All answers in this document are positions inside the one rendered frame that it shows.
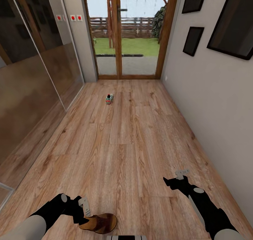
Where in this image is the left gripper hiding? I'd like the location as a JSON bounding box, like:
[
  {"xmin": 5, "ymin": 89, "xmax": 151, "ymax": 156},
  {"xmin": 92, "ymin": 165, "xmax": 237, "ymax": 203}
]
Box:
[{"xmin": 68, "ymin": 196, "xmax": 89, "ymax": 225}]

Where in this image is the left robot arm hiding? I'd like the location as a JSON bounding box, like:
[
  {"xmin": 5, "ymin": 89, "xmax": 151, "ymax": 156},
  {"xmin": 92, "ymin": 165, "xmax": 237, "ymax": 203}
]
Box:
[{"xmin": 0, "ymin": 193, "xmax": 91, "ymax": 240}]

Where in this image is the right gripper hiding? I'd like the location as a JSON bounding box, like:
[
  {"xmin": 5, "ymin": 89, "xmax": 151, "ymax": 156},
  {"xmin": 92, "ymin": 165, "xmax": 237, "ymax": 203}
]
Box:
[{"xmin": 163, "ymin": 176, "xmax": 189, "ymax": 192}]

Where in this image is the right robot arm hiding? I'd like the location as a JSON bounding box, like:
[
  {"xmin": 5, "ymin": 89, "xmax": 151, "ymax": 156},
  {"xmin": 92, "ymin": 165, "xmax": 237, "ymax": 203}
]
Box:
[{"xmin": 163, "ymin": 168, "xmax": 245, "ymax": 240}]

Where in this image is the gym shoe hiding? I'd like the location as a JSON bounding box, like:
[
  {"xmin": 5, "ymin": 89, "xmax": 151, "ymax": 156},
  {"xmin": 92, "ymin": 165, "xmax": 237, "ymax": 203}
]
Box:
[{"xmin": 106, "ymin": 94, "xmax": 113, "ymax": 104}]

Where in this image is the sandal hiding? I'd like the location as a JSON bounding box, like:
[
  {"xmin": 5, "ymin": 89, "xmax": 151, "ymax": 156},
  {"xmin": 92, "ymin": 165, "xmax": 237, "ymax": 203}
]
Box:
[{"xmin": 78, "ymin": 213, "xmax": 117, "ymax": 234}]

